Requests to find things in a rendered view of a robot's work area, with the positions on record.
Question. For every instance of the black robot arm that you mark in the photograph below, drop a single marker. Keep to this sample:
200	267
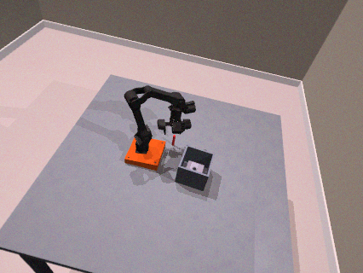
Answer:
179	106

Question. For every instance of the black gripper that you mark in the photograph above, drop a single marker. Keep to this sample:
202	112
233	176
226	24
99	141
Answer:
162	123

